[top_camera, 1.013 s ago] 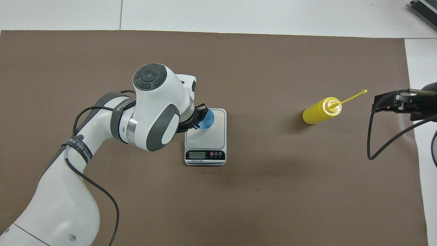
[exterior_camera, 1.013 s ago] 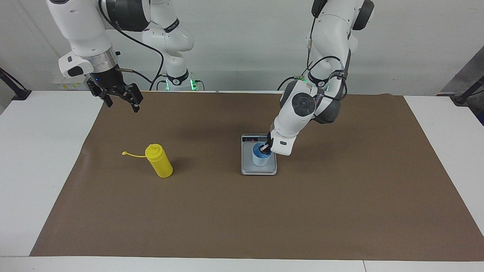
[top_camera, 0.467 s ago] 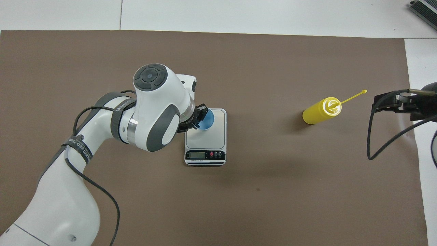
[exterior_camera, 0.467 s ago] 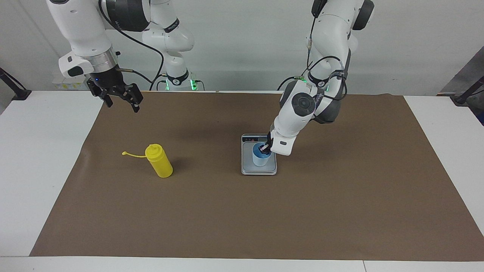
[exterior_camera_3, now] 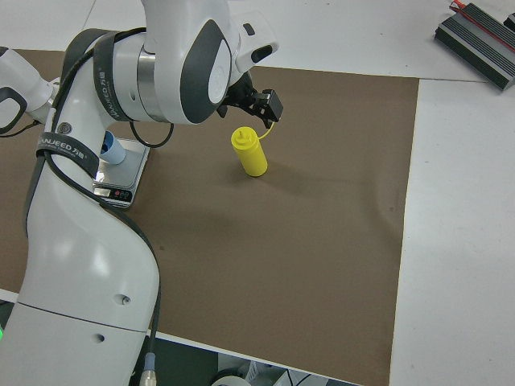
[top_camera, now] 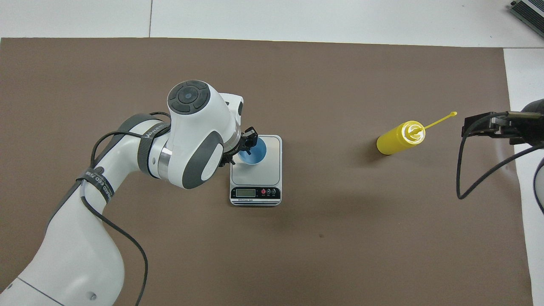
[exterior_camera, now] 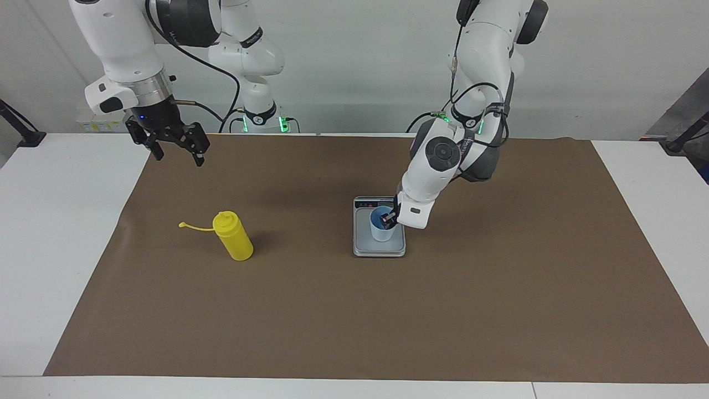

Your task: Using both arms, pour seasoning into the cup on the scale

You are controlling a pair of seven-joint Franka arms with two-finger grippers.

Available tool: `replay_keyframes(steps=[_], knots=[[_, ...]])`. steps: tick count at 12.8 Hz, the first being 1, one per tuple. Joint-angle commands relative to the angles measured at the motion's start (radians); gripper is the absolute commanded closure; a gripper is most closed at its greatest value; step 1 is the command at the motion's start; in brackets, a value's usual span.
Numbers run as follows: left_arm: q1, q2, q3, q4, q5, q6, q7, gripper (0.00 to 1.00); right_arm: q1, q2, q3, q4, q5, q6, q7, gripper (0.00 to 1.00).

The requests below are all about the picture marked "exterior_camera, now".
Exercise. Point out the silver digital kitchen scale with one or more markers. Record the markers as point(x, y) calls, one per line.
point(363, 244)

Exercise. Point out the brown table mat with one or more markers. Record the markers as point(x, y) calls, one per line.
point(354, 310)

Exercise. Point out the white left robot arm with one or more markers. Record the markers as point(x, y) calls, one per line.
point(437, 155)

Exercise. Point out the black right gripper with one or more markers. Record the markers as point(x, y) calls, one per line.
point(155, 116)

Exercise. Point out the black clamp stand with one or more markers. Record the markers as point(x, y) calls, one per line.
point(27, 136)
point(678, 145)

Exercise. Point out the white wall socket box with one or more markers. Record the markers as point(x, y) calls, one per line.
point(88, 124)

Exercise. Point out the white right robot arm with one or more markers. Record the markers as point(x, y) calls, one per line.
point(122, 39)

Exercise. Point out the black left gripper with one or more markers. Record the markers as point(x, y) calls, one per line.
point(396, 202)

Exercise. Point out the light blue plastic cup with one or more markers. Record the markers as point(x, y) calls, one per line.
point(382, 235)

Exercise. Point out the yellow squeeze bottle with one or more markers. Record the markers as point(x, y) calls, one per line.
point(235, 241)

